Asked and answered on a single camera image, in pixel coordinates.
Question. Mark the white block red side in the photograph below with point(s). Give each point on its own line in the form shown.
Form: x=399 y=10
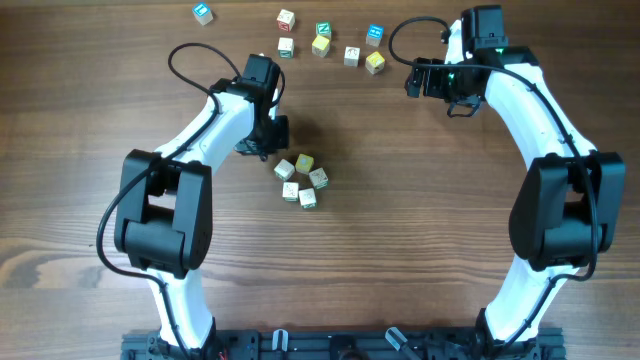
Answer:
x=351 y=56

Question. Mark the yellow top plain block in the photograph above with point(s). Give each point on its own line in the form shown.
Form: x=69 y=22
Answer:
x=321 y=46

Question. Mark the white block green J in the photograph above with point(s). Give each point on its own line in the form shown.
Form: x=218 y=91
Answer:
x=290 y=191

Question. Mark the white block green Z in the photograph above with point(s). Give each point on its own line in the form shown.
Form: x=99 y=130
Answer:
x=307 y=198

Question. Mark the yellow top letter block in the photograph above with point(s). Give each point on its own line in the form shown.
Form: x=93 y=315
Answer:
x=304 y=164

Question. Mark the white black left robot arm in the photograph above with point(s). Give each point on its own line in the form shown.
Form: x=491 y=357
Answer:
x=164 y=207

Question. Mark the blue top picture block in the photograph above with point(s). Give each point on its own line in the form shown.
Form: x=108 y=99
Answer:
x=374 y=35

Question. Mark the white block green side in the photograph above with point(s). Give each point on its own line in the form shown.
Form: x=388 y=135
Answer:
x=286 y=47

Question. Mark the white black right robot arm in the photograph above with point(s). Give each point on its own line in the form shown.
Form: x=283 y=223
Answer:
x=566 y=211

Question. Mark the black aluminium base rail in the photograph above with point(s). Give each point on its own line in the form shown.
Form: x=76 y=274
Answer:
x=434 y=343

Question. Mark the plain white picture block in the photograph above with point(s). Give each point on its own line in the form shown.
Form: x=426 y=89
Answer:
x=284 y=170

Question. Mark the white block green V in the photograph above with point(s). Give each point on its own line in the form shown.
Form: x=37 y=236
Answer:
x=318 y=178

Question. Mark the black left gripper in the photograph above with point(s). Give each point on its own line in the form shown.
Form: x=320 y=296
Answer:
x=281 y=140

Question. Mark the yellow top block red mark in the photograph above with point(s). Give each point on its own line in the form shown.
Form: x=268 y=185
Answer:
x=374 y=63

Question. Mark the green top Z block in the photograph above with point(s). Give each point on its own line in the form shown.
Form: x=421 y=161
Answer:
x=323 y=29

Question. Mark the red sided letter block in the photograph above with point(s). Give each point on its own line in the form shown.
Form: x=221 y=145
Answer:
x=285 y=20

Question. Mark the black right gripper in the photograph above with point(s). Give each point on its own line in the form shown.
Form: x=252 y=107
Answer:
x=432 y=87

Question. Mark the blue top letter block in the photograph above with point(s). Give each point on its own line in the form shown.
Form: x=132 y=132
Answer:
x=202 y=13

